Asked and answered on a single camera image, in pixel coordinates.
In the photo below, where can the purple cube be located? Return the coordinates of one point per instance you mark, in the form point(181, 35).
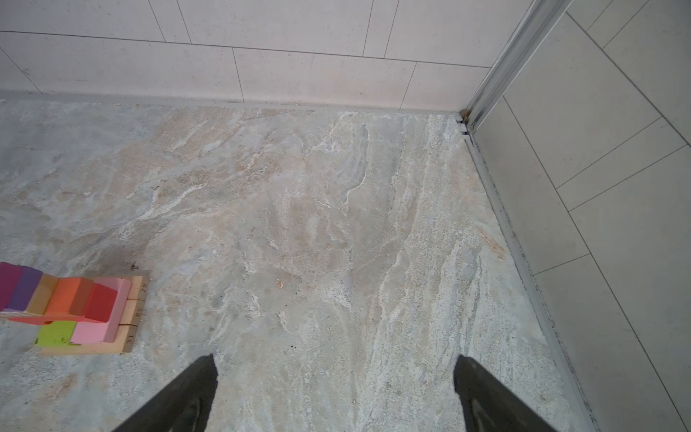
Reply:
point(24, 289)

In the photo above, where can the orange block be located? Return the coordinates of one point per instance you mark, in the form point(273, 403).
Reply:
point(49, 298)

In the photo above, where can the natural wood long block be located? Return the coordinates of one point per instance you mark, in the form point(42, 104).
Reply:
point(132, 312)
point(123, 343)
point(138, 288)

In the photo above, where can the pink block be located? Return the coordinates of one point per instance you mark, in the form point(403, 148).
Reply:
point(103, 313)

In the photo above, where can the small natural wood cube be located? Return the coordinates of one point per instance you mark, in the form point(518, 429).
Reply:
point(42, 295)

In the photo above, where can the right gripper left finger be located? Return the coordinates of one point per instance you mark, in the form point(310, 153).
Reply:
point(185, 404)

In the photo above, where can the lime green block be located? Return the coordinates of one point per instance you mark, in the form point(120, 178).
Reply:
point(56, 334)

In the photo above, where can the red arch block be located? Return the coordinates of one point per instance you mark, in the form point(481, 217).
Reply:
point(77, 300)

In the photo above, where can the right aluminium corner post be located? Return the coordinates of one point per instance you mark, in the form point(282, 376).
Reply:
point(536, 24)

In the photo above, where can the magenta cube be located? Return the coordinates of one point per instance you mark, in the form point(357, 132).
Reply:
point(10, 276)

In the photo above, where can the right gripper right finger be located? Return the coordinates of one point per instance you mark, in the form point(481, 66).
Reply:
point(488, 405)

